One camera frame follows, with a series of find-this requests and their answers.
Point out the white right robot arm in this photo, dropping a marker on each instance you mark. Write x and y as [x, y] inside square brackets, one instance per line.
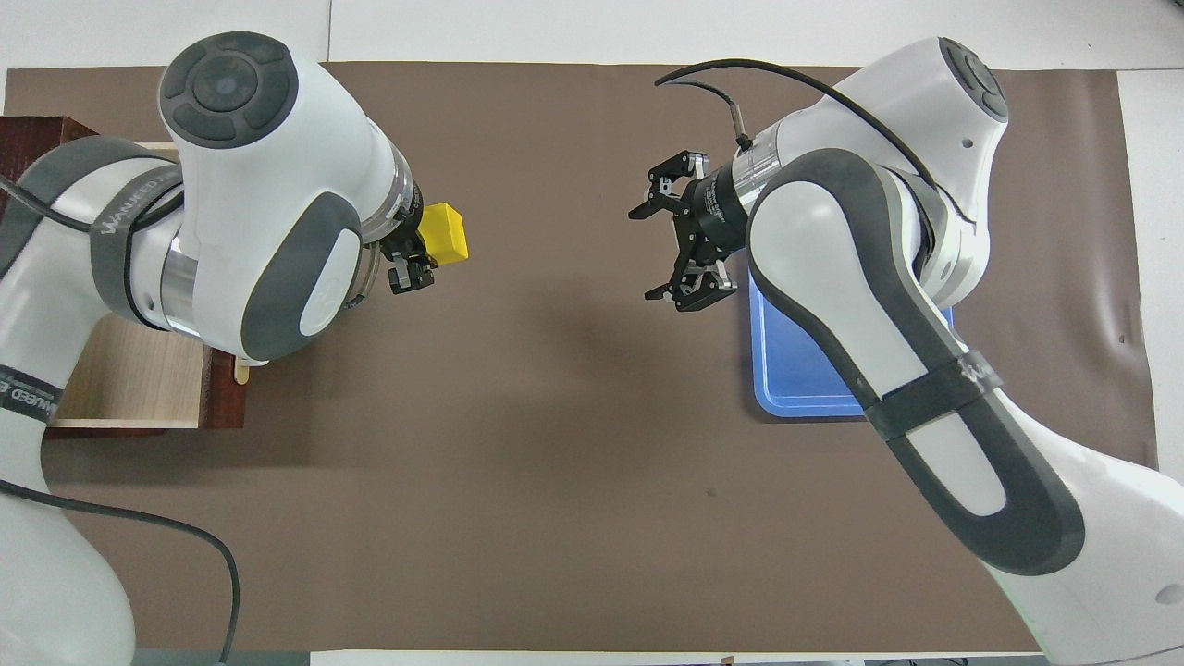
[832, 240]

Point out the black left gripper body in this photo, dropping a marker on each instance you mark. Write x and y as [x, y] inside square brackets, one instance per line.
[407, 240]

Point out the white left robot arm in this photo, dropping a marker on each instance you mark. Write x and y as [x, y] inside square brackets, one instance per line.
[259, 166]

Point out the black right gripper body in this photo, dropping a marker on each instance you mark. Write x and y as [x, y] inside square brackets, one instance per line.
[712, 222]

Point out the yellow cube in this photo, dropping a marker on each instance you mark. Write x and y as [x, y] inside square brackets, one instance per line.
[446, 231]

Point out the blue plastic tray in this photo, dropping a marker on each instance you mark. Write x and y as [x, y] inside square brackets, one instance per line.
[795, 370]

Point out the brown table mat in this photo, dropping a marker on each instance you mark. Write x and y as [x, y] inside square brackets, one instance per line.
[555, 462]

